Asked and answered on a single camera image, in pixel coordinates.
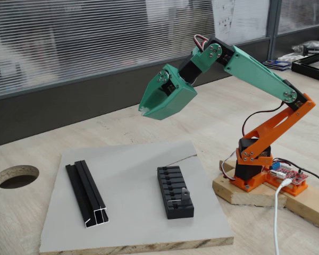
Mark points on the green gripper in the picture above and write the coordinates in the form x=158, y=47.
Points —
x=181, y=100

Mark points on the small grey metal bracket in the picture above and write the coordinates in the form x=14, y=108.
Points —
x=185, y=196

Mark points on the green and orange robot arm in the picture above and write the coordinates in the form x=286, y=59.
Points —
x=255, y=71

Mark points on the black slotted holder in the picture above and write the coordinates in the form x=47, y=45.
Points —
x=175, y=212

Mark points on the grey faced wooden board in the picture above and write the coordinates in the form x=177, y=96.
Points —
x=133, y=191

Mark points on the white paper poster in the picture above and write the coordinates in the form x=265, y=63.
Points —
x=242, y=16

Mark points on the stack of blue cards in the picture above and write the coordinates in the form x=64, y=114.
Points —
x=277, y=65

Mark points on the black aluminium profile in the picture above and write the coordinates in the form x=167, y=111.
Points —
x=86, y=191

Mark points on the white plastic bag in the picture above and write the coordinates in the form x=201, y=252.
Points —
x=289, y=57

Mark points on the thick wooden base block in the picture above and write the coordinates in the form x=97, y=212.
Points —
x=255, y=197

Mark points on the red controller board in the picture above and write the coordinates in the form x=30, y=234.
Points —
x=295, y=176

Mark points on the clear bag with black part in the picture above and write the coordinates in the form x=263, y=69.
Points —
x=311, y=46

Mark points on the long wooden plank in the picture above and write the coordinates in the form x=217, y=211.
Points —
x=308, y=207

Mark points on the grey window frame post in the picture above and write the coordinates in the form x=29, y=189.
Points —
x=273, y=26

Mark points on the black rectangular frame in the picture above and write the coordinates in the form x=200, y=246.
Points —
x=308, y=69

